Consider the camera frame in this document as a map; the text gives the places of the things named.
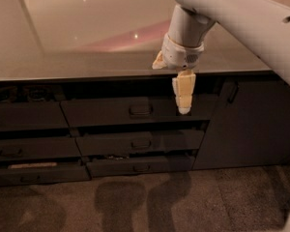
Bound dark grey cabinet door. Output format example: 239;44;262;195
193;75;290;170

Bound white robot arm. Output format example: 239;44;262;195
153;0;290;115

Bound items in top left drawer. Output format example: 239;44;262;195
0;85;55;103

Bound pale item in bottom drawer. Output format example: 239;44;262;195
8;162;58;169

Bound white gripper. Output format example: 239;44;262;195
152;35;204;115

